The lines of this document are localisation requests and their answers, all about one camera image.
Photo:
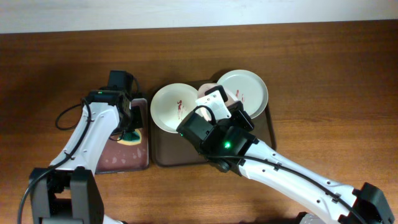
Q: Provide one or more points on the green yellow sponge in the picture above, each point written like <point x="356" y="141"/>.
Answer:
<point x="131" y="138"/>

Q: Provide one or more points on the white plate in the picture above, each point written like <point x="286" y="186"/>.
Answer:
<point x="214" y="90"/>
<point x="247" y="87"/>
<point x="171" y="104"/>

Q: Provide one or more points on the white plate bottom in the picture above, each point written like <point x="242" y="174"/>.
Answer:
<point x="214" y="90"/>

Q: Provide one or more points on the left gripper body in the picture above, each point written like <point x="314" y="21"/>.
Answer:
<point x="135" y="121"/>

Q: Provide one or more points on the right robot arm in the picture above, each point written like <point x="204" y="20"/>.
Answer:
<point x="229" y="146"/>

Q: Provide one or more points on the large brown serving tray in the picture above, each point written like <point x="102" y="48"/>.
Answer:
<point x="172" y="150"/>

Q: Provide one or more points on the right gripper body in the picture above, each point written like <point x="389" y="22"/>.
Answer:
<point x="238" y="116"/>

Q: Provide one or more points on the small black tray with water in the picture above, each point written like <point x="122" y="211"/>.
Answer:
<point x="124" y="155"/>

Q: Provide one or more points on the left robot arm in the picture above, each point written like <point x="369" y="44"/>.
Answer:
<point x="66" y="191"/>

